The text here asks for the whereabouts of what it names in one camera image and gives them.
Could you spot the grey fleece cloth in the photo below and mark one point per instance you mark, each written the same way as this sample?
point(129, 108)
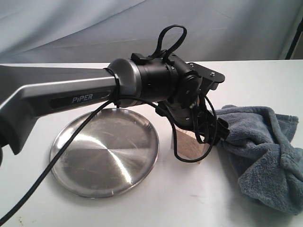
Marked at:
point(268, 168)

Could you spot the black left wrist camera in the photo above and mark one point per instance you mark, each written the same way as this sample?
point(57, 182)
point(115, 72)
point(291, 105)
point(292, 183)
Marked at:
point(210, 78)

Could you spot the round stainless steel plate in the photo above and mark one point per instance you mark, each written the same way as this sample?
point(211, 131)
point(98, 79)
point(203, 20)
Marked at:
point(112, 154)

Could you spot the light wooden cube block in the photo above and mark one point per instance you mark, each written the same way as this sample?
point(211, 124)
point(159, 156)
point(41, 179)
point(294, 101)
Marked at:
point(187, 145)

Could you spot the grey backdrop cloth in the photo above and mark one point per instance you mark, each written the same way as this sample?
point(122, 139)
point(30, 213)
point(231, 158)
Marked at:
point(71, 31)

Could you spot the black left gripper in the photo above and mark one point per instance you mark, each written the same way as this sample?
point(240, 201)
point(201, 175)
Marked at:
point(189, 112)

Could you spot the black backdrop stand pole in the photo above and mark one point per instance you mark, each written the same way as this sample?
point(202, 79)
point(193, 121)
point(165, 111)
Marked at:
point(294, 41)

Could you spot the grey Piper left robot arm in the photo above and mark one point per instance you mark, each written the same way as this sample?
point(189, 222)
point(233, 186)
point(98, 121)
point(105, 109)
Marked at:
point(180, 89)

